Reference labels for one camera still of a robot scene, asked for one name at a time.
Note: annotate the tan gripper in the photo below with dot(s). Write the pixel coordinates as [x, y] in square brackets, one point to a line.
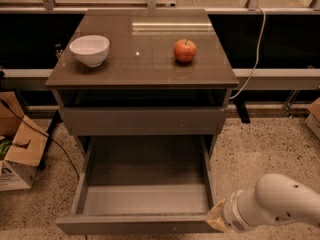
[232, 213]

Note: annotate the grey drawer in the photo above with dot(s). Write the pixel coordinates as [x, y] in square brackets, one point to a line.
[143, 121]
[143, 185]

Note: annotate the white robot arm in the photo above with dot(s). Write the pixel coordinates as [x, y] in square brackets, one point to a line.
[274, 200]

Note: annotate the grey drawer cabinet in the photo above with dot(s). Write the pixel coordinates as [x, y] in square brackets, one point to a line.
[140, 70]

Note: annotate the grey top drawer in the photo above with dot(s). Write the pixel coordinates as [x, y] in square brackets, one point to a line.
[143, 121]

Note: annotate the cardboard box right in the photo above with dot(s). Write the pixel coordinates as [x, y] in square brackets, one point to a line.
[313, 120]

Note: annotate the red apple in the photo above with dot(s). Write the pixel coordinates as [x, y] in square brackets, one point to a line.
[184, 50]

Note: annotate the open cardboard box left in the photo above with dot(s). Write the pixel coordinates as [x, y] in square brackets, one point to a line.
[22, 145]

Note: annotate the white ceramic bowl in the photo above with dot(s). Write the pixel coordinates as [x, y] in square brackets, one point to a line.
[90, 50]

